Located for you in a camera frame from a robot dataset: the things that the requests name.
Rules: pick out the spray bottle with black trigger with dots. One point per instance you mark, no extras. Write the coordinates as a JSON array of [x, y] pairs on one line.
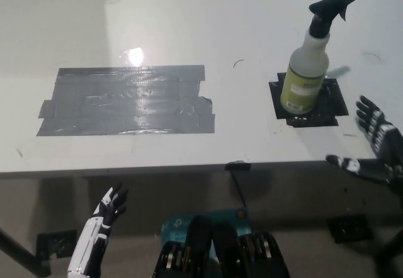
[[303, 80]]

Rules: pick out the black table leg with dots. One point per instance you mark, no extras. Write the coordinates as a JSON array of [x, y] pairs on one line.
[[22, 253]]

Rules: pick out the grey duct tape patch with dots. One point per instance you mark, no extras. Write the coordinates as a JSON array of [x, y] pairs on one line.
[[126, 102]]

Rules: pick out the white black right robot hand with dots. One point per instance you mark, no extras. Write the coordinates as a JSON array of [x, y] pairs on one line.
[[385, 142]]

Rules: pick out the small black tape strip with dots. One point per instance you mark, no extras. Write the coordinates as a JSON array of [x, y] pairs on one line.
[[238, 165]]

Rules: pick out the black tape square patch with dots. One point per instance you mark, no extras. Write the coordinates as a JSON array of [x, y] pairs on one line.
[[332, 105]]

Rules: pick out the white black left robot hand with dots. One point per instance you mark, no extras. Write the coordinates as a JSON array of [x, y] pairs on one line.
[[94, 237]]

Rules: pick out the teal router box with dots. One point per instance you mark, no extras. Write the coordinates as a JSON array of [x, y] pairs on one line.
[[177, 226]]

